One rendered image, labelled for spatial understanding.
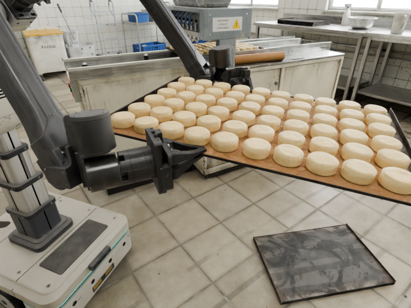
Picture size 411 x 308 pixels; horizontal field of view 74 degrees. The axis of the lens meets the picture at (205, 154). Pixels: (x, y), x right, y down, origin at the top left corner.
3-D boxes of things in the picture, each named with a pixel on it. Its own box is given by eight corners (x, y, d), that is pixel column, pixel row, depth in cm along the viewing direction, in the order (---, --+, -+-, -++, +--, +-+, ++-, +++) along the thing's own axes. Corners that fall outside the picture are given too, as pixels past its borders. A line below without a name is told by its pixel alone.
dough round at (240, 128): (251, 137, 55) (252, 128, 54) (229, 140, 54) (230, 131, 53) (239, 126, 59) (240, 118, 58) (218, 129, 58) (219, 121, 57)
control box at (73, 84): (76, 90, 179) (71, 69, 172) (81, 101, 161) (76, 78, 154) (71, 91, 178) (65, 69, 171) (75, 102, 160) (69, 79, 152)
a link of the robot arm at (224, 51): (203, 77, 101) (196, 86, 94) (199, 44, 94) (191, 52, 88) (235, 76, 97) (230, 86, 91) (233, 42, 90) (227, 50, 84)
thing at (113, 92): (177, 153, 247) (170, 49, 202) (194, 172, 221) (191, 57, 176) (96, 175, 218) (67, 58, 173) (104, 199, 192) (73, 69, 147)
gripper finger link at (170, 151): (213, 146, 46) (159, 157, 43) (212, 179, 50) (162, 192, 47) (198, 129, 52) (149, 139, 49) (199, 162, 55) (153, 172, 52)
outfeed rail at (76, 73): (322, 49, 234) (323, 40, 231) (325, 49, 232) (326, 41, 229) (68, 79, 152) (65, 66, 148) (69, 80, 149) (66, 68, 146)
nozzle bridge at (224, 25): (197, 49, 232) (197, 4, 215) (248, 66, 178) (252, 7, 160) (161, 53, 219) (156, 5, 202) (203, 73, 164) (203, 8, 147)
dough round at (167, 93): (154, 99, 72) (153, 91, 71) (163, 93, 76) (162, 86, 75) (170, 102, 71) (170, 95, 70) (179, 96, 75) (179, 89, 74)
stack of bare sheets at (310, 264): (345, 226, 170) (346, 222, 168) (394, 284, 136) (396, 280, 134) (252, 239, 161) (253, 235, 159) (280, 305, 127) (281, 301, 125)
